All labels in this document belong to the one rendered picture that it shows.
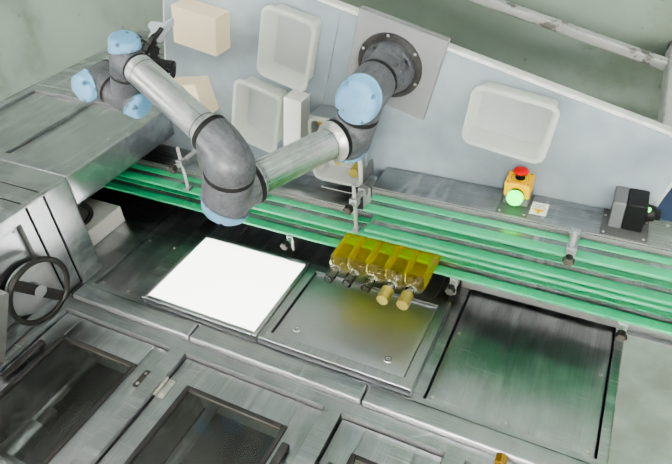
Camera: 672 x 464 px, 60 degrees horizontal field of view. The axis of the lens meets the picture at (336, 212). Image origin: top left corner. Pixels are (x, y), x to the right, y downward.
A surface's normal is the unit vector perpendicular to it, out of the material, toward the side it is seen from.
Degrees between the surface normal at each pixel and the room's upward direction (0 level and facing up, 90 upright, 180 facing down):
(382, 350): 90
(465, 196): 90
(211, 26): 0
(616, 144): 0
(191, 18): 0
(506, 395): 90
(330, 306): 90
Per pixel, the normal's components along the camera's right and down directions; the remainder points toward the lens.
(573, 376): -0.07, -0.80
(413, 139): -0.44, 0.56
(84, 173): 0.90, 0.21
